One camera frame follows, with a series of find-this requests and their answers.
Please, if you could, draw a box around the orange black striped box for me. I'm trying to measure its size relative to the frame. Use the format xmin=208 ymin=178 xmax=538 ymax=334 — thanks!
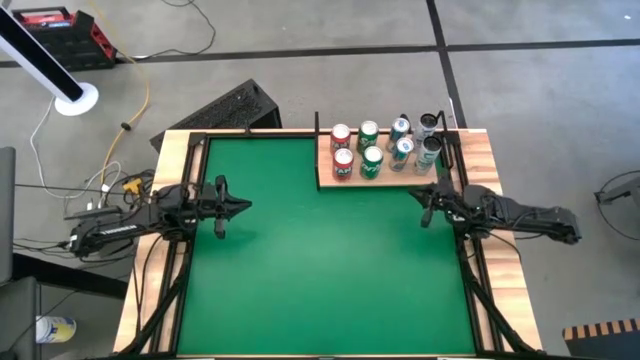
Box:
xmin=562 ymin=318 xmax=640 ymax=360

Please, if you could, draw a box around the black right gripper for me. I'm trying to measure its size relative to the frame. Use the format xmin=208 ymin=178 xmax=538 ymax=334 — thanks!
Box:
xmin=409 ymin=182 xmax=484 ymax=229

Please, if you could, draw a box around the yellow power cable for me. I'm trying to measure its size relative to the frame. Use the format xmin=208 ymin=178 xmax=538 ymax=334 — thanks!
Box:
xmin=88 ymin=0 xmax=151 ymax=187

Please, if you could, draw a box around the white Celsius Arctic Vibe can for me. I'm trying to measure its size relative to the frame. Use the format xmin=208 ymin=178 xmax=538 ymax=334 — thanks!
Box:
xmin=410 ymin=112 xmax=440 ymax=146
xmin=412 ymin=135 xmax=444 ymax=176

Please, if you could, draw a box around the red Fanta can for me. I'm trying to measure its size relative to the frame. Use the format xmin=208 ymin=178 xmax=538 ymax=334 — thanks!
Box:
xmin=329 ymin=123 xmax=353 ymax=154
xmin=332 ymin=147 xmax=355 ymax=181

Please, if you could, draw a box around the green table mat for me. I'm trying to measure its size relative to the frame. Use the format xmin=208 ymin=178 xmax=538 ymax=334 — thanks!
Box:
xmin=175 ymin=135 xmax=477 ymax=357

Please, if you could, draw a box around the white floor cable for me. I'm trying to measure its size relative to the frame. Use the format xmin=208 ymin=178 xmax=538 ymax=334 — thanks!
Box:
xmin=28 ymin=96 xmax=124 ymax=201

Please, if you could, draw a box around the white yellow wipes canister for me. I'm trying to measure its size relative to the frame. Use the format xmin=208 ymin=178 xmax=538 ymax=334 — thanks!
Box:
xmin=35 ymin=315 xmax=78 ymax=345

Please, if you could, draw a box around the black power strip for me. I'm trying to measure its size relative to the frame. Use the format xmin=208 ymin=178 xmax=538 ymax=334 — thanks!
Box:
xmin=64 ymin=205 xmax=124 ymax=221

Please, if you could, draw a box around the red black toolbox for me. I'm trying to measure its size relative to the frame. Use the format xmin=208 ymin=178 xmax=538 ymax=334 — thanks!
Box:
xmin=10 ymin=5 xmax=119 ymax=73

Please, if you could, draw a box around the black perforated computer case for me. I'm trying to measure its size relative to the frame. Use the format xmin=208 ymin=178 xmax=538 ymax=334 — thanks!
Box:
xmin=149 ymin=78 xmax=283 ymax=151

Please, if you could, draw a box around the black floor cable loop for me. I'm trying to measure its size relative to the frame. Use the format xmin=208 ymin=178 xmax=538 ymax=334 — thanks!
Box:
xmin=592 ymin=169 xmax=640 ymax=260

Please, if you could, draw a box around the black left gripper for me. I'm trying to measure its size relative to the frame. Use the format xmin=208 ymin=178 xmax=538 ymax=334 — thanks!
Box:
xmin=174 ymin=175 xmax=253 ymax=239

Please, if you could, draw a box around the grey metal stand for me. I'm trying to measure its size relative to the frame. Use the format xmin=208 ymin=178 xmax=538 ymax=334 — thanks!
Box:
xmin=593 ymin=174 xmax=640 ymax=205

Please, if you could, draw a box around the green Sprite can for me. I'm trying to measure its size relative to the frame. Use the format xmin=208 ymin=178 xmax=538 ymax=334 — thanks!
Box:
xmin=356 ymin=119 xmax=381 ymax=154
xmin=358 ymin=145 xmax=385 ymax=180

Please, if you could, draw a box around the grey cabinet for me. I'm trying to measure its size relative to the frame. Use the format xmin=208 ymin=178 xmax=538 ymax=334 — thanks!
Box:
xmin=0 ymin=146 xmax=16 ymax=286

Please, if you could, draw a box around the blue Red Bull can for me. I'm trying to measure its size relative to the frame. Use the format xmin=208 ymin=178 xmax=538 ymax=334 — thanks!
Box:
xmin=385 ymin=117 xmax=411 ymax=151
xmin=388 ymin=137 xmax=415 ymax=173

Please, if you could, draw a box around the white floor stand round base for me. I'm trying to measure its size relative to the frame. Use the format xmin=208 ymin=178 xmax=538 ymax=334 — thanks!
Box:
xmin=0 ymin=4 xmax=100 ymax=118

